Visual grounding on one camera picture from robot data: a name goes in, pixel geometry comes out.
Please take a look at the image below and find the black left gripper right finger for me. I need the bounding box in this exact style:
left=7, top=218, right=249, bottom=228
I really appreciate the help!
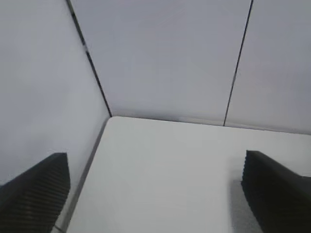
left=241, top=150, right=311, bottom=233

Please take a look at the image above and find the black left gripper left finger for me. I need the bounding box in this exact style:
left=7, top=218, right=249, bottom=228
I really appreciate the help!
left=0, top=151, right=71, bottom=233

